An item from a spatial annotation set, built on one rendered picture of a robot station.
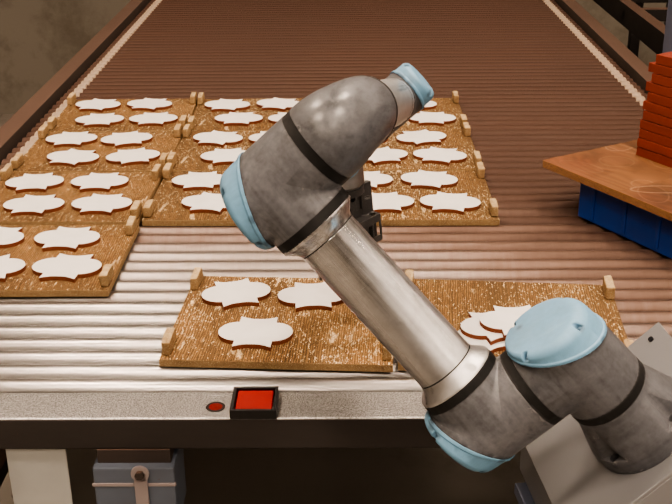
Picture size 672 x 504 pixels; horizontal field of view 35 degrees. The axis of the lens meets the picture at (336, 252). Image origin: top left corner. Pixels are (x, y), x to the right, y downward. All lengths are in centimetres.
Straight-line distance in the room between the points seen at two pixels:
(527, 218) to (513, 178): 29
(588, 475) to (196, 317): 84
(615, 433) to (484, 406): 18
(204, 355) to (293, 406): 21
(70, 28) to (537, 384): 569
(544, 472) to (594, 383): 24
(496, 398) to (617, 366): 16
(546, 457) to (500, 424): 22
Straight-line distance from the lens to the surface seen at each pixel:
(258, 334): 192
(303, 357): 186
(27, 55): 691
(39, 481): 188
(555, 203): 264
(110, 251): 234
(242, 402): 175
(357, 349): 189
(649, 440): 144
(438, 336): 138
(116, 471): 181
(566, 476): 155
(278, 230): 134
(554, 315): 139
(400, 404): 177
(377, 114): 134
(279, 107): 332
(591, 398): 140
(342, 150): 130
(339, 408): 176
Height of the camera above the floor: 184
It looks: 24 degrees down
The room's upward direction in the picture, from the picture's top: 1 degrees counter-clockwise
